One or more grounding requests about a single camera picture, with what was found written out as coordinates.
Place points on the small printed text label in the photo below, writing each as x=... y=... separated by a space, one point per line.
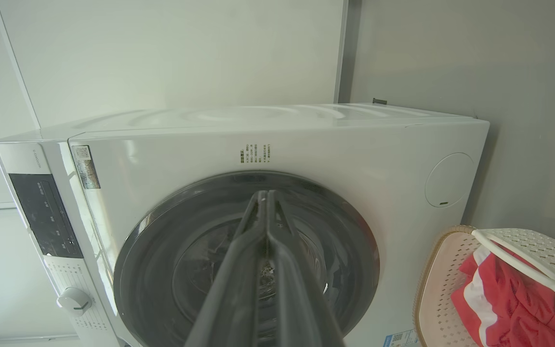
x=255 y=153

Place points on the white washing machine knob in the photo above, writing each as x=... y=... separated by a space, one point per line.
x=74 y=302

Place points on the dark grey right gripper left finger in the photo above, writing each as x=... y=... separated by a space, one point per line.
x=236 y=289

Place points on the beige perforated laundry basket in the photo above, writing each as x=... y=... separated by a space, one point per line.
x=443 y=284

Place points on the black washing machine control panel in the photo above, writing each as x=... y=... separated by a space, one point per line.
x=46 y=217

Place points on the round white filter cover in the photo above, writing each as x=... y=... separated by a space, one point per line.
x=449 y=180

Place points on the red garment with white stripe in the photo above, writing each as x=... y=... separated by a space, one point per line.
x=508 y=303

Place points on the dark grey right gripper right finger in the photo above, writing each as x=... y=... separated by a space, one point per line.
x=297 y=299

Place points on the blue energy label sticker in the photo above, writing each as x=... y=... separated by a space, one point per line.
x=401 y=339

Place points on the white front-load washing machine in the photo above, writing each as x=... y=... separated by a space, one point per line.
x=345 y=144

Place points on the dark round washing machine door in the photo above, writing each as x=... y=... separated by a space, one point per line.
x=171 y=250

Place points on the silver QR sticker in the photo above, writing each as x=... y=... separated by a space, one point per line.
x=85 y=166

